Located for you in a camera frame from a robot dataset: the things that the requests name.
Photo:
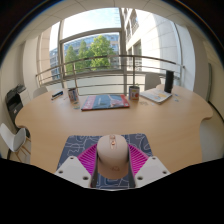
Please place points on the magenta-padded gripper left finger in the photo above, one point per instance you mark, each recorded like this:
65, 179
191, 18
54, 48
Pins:
71, 170

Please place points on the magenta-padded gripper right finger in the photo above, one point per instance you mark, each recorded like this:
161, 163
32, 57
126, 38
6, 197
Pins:
153, 170

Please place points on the pale pink computer mouse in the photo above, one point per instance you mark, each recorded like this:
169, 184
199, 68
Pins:
112, 156

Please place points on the grey-blue patterned mouse pad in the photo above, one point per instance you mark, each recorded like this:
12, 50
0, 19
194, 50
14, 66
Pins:
78, 143

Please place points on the white chair with wooden legs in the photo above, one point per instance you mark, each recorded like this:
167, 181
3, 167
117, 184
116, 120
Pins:
11, 138

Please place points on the light blue magazine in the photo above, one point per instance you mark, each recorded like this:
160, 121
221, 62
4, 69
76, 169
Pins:
156, 96

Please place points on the blue and white can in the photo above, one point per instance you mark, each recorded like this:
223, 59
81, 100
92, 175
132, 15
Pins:
73, 95

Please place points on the red-covered magazine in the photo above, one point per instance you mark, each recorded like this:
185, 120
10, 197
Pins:
105, 102

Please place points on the dark blue stapler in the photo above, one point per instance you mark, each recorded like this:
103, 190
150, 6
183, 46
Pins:
57, 95

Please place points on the white and red can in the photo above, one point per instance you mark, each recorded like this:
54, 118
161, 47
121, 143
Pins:
134, 94

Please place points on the grey chair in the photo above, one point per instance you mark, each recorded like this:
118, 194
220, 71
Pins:
40, 92
152, 81

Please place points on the black office printer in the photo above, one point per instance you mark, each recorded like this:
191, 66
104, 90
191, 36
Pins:
14, 105

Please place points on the black upright box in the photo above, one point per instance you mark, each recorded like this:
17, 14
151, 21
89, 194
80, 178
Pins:
168, 81

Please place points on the metal balcony railing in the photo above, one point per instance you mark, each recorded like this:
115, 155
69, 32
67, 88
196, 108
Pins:
100, 57

